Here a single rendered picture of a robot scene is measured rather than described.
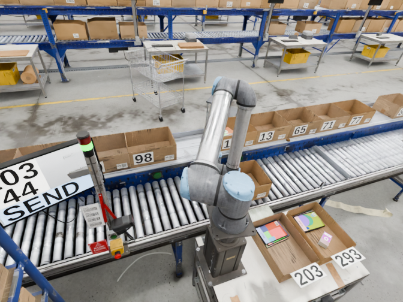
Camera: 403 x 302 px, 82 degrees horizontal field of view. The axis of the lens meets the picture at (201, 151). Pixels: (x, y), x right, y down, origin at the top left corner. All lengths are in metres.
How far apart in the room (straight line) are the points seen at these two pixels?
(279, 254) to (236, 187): 0.85
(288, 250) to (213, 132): 1.02
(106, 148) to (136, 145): 0.26
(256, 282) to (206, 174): 0.84
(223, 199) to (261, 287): 0.76
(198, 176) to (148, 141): 1.22
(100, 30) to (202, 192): 5.16
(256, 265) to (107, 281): 1.38
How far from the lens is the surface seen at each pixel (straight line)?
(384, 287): 3.03
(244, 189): 1.04
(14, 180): 1.28
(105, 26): 5.87
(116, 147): 2.22
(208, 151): 1.14
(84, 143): 1.08
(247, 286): 1.64
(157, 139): 2.23
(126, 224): 1.43
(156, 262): 2.49
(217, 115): 1.24
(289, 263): 1.78
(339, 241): 2.04
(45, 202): 1.39
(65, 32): 5.96
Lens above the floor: 2.25
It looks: 39 degrees down
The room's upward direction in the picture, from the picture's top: 5 degrees clockwise
